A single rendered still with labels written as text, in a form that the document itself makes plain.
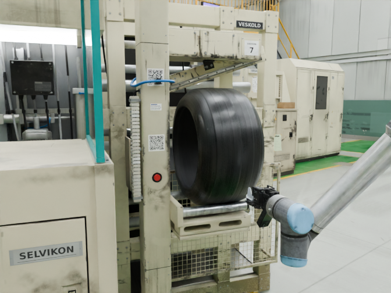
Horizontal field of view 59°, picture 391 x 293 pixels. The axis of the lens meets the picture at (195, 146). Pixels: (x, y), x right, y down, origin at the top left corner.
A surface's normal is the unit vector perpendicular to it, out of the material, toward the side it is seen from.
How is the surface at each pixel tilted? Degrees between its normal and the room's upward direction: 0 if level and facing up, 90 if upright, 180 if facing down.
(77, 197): 90
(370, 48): 90
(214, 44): 90
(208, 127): 71
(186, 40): 90
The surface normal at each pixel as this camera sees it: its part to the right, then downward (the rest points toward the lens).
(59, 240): 0.34, 0.13
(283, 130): 0.62, 0.11
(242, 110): 0.26, -0.55
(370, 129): -0.78, 0.08
